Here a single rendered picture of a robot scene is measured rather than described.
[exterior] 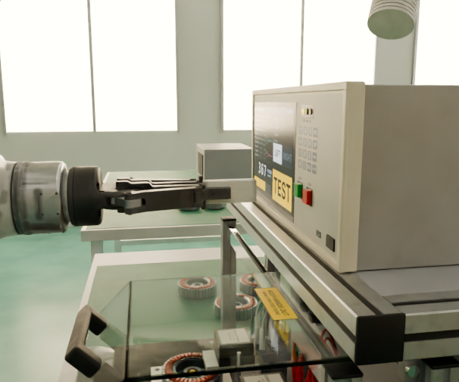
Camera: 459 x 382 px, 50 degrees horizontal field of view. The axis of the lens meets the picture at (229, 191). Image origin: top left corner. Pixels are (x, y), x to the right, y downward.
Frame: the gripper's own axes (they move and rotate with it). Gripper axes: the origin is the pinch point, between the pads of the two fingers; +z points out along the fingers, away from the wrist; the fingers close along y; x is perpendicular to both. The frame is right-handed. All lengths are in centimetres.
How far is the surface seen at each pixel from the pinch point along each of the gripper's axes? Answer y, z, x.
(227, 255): -38.5, 6.3, -21.3
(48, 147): -468, -105, -36
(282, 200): -7.6, 9.5, -3.2
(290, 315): 13.6, 4.4, -11.8
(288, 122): -5.5, 9.6, 8.6
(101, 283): -85, -25, -44
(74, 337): 13.9, -18.7, -12.1
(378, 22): -108, 73, 38
